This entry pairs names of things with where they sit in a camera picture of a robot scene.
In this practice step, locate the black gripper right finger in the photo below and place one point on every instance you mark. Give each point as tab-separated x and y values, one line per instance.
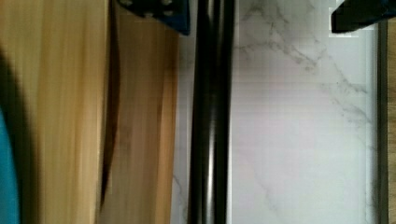
353	15

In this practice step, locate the light wooden cabinet body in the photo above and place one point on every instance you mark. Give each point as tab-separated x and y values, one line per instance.
54	88

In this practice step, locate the light wooden drawer front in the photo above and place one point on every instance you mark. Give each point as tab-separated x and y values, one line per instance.
138	157

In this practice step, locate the blue object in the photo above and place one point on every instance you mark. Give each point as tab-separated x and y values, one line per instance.
9	194

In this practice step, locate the black drawer bar handle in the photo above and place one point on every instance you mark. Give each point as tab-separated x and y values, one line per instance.
210	129

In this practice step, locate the brown wooden cutting board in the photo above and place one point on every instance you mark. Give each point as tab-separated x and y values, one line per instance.
386	123

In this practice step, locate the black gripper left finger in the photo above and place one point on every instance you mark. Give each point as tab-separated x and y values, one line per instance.
173	13

